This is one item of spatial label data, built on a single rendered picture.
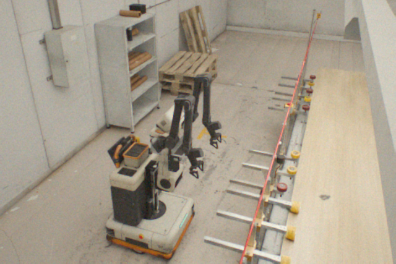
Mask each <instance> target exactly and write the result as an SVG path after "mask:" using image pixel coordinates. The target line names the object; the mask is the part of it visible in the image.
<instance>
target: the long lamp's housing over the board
mask: <svg viewBox="0 0 396 264"><path fill-rule="evenodd" d="M344 32H345V33H344V37H343V39H344V40H356V41H361V35H360V30H359V21H358V13H357V7H356V0H345V26H344Z"/></svg>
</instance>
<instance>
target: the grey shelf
mask: <svg viewBox="0 0 396 264"><path fill-rule="evenodd" d="M153 24H154V29H153ZM94 26H95V36H96V41H97V52H98V57H99V63H100V72H101V82H102V89H103V99H104V104H105V114H106V125H107V127H106V128H107V129H109V128H110V126H109V124H111V125H115V126H120V127H126V128H130V129H131V133H132V134H133V133H134V126H135V125H136V123H137V122H138V120H139V119H141V118H142V117H144V116H145V115H146V114H148V113H149V112H150V111H151V110H152V109H153V107H154V106H156V105H157V109H160V92H159V77H158V62H157V33H156V17H155V13H151V12H147V13H145V14H142V15H141V16H140V18H138V17H126V16H125V15H120V14H119V15H116V16H113V17H111V18H109V19H106V20H103V21H101V22H97V23H95V24H94ZM130 26H131V27H132V26H133V27H132V29H133V28H137V29H138V31H139V32H138V34H136V35H134V36H132V39H133V40H132V41H129V40H127V38H126V29H127V27H130ZM122 35H123V37H122ZM154 38H155V42H154ZM155 44H156V45H155ZM132 51H135V52H138V51H140V52H141V53H144V52H146V51H147V52H148V53H149V54H151V55H152V58H151V59H149V60H148V61H147V62H145V63H143V64H141V65H139V66H138V67H136V68H135V69H133V70H131V71H129V57H128V53H130V52H132ZM124 64H125V66H124ZM155 66H156V70H155ZM136 73H137V74H138V75H139V77H140V78H142V77H143V76H144V75H146V76H147V77H148V79H147V80H146V81H145V82H144V83H142V84H140V85H139V86H138V87H137V88H135V89H134V90H133V91H131V81H130V77H132V75H134V74H136ZM156 83H157V84H156ZM126 85H127V88H126ZM127 94H128V95H127ZM108 122H109V123H108Z"/></svg>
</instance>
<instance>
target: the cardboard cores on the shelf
mask: <svg viewBox="0 0 396 264"><path fill-rule="evenodd" d="M138 32H139V31H138V29H137V28H133V29H132V36H134V35H136V34H138ZM128 57H129V71H131V70H133V69H135V68H136V67H138V66H139V65H141V64H143V63H145V62H147V61H148V60H149V59H151V58H152V55H151V54H149V53H148V52H147V51H146V52H144V53H141V52H140V51H138V52H135V51H132V52H130V53H128ZM147 79H148V77H147V76H146V75H144V76H143V77H142V78H140V77H139V75H138V74H137V73H136V74H134V75H132V77H130V81H131V91H133V90H134V89H135V88H137V87H138V86H139V85H140V84H142V83H144V82H145V81H146V80H147Z"/></svg>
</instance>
